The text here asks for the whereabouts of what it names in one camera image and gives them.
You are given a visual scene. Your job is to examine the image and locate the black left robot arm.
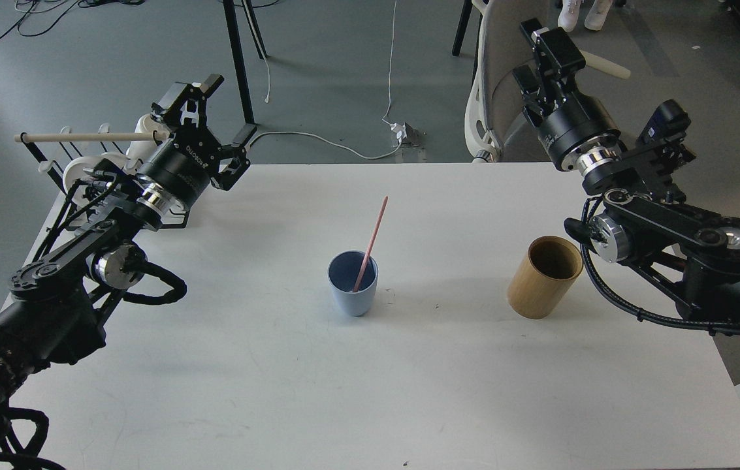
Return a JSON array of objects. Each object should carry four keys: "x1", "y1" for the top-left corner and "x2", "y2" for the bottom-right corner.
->
[{"x1": 0, "y1": 74, "x2": 255, "y2": 469}]

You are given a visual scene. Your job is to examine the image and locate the white cup on rack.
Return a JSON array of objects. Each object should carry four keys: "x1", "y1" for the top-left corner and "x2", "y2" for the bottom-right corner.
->
[{"x1": 125, "y1": 114, "x2": 170, "y2": 164}]

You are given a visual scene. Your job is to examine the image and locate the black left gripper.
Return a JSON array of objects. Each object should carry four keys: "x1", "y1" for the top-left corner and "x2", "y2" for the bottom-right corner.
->
[{"x1": 138, "y1": 74, "x2": 257, "y2": 209}]

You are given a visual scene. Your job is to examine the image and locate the black table leg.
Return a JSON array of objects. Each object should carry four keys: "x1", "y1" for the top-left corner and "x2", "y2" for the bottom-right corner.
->
[{"x1": 221, "y1": 1, "x2": 268, "y2": 125}]

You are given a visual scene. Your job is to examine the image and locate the bamboo cylinder holder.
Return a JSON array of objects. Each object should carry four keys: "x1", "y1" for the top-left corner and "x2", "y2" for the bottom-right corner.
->
[{"x1": 507, "y1": 236, "x2": 583, "y2": 319}]

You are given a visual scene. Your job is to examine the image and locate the black floor cables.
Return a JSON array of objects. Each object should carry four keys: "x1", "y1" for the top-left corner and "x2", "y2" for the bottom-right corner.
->
[{"x1": 0, "y1": 0, "x2": 148, "y2": 78}]

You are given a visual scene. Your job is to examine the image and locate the wooden rack dowel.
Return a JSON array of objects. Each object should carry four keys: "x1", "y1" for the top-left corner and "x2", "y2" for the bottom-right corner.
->
[{"x1": 12, "y1": 132, "x2": 149, "y2": 144}]

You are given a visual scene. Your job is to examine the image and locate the white power cable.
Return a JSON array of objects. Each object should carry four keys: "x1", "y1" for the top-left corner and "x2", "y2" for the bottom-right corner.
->
[{"x1": 252, "y1": 0, "x2": 403, "y2": 161}]

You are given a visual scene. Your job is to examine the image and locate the white shoes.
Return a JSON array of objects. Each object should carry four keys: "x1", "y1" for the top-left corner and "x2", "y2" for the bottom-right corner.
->
[{"x1": 557, "y1": 0, "x2": 614, "y2": 33}]

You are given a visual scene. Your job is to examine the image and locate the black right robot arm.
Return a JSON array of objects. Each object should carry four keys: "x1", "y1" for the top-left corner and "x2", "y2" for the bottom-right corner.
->
[{"x1": 513, "y1": 18, "x2": 740, "y2": 336}]

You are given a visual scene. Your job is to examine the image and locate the black wire dish rack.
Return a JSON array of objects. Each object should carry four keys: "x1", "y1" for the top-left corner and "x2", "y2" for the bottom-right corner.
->
[{"x1": 21, "y1": 125, "x2": 191, "y2": 231}]

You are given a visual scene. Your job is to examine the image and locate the blue plastic cup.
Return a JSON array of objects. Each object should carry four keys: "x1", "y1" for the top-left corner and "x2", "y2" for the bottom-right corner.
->
[{"x1": 327, "y1": 251, "x2": 378, "y2": 317}]

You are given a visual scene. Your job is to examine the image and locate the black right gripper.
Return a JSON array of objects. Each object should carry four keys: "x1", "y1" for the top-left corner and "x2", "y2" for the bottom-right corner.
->
[{"x1": 512, "y1": 18, "x2": 621, "y2": 172}]

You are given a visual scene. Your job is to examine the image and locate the white power adapter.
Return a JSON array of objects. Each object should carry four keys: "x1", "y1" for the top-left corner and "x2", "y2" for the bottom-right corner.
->
[{"x1": 391, "y1": 122, "x2": 421, "y2": 147}]

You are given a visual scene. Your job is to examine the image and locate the grey office chair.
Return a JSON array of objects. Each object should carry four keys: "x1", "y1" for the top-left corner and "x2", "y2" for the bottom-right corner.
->
[{"x1": 465, "y1": 1, "x2": 550, "y2": 163}]

